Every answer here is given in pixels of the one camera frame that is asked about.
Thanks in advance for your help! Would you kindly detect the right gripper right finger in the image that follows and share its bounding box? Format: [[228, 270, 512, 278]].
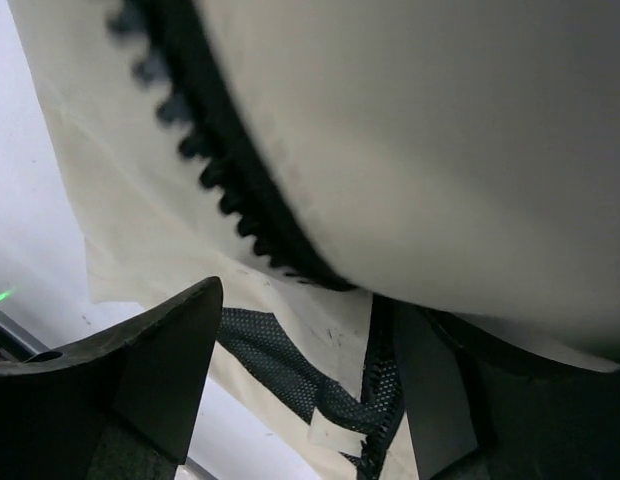
[[392, 302, 620, 479]]

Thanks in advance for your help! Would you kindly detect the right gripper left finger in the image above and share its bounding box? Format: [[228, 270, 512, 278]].
[[0, 277, 223, 479]]

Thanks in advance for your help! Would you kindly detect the cream jacket with black zipper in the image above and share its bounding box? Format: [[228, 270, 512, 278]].
[[10, 1, 620, 479]]

